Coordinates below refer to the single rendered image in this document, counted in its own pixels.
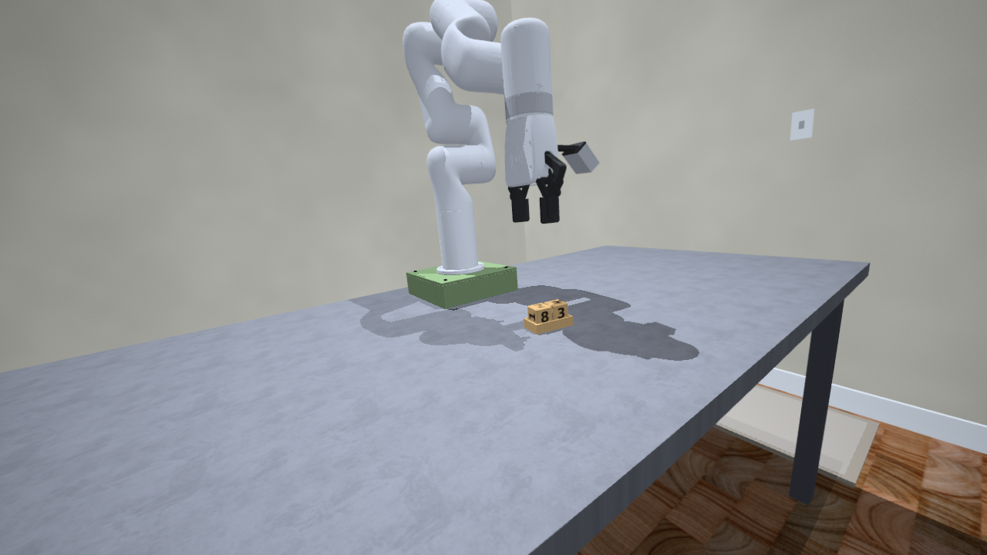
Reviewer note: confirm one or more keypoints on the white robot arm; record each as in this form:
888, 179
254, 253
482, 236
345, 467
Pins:
519, 67

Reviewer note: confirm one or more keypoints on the tan wooden number cube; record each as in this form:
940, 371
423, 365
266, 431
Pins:
539, 313
559, 309

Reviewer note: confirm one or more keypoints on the tan wooden tray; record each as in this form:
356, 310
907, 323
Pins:
549, 325

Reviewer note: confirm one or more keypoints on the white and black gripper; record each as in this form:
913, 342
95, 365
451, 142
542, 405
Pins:
531, 153

